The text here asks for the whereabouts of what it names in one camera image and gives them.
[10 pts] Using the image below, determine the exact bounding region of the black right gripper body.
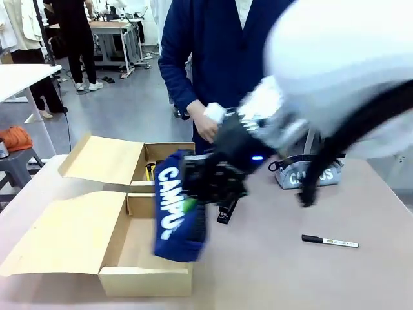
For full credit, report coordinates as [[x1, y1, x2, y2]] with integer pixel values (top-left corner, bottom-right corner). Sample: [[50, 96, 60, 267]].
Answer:
[[211, 108, 270, 177]]

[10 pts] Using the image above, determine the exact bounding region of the blue CAMPUS pencil case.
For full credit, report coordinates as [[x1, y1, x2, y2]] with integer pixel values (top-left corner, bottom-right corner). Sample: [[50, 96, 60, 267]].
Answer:
[[152, 149, 210, 263]]

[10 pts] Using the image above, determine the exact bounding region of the small cardboard box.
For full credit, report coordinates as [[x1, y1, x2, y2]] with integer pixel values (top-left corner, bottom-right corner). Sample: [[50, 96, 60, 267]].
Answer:
[[57, 132, 196, 194]]

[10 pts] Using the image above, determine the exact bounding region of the large open cardboard box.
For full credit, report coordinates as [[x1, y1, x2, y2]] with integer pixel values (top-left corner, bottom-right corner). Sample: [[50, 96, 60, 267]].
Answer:
[[0, 190, 194, 298]]

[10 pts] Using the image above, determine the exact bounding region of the person's right hand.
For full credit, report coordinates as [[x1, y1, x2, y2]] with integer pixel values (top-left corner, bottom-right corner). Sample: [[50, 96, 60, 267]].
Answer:
[[186, 99, 227, 145]]

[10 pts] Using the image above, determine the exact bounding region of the grey CAMPUS pencil case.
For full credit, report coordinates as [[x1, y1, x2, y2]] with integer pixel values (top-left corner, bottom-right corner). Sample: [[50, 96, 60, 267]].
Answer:
[[268, 154, 345, 190]]

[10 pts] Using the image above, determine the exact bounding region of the person in blue jacket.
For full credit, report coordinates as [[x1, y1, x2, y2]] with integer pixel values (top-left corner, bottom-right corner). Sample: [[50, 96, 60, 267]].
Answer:
[[157, 0, 310, 156]]

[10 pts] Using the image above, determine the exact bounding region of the black white marker pen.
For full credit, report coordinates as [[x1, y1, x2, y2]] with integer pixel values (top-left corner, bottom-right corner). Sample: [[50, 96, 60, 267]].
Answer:
[[301, 234, 359, 249]]

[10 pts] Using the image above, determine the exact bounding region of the grey workshop desk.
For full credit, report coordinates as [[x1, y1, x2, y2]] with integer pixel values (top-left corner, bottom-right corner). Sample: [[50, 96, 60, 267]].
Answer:
[[88, 17, 146, 78]]

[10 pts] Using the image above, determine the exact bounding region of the person in black clothes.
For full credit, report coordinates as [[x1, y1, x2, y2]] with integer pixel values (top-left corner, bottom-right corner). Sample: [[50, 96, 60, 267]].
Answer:
[[43, 0, 104, 92]]

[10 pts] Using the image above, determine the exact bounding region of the orange cloth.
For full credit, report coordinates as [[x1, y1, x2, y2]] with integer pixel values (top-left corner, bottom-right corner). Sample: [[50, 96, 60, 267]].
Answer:
[[0, 125, 34, 152]]

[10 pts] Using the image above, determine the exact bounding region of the white table with leg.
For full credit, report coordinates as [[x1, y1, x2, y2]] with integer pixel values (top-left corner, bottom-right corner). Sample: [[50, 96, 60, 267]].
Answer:
[[0, 63, 63, 156]]

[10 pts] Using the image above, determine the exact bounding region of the black tripod pole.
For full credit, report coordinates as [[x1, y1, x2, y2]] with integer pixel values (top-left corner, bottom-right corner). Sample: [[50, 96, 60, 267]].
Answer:
[[32, 0, 59, 67]]

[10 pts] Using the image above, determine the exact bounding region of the person in cream coat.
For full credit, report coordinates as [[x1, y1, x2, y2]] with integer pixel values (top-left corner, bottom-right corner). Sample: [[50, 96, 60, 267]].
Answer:
[[0, 0, 68, 119]]

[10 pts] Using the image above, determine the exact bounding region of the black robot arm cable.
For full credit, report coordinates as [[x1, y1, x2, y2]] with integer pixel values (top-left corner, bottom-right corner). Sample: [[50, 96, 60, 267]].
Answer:
[[298, 79, 413, 208]]

